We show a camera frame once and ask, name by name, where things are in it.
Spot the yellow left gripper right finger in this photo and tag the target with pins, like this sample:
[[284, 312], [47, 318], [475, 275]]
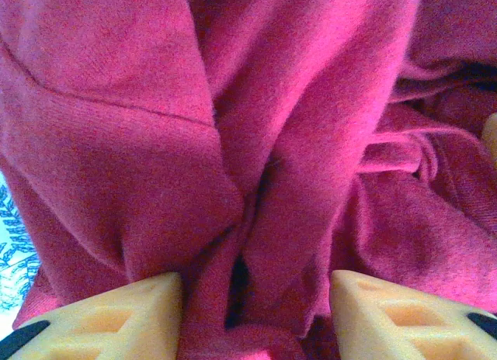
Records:
[[407, 329]]

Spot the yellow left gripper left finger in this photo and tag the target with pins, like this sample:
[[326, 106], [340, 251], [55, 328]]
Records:
[[116, 325]]

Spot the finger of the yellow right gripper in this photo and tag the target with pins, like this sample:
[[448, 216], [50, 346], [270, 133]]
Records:
[[491, 137]]

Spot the red t-shirt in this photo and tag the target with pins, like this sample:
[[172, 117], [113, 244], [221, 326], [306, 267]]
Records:
[[248, 123]]

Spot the floral tablecloth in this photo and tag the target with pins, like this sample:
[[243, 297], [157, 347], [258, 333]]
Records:
[[11, 259]]

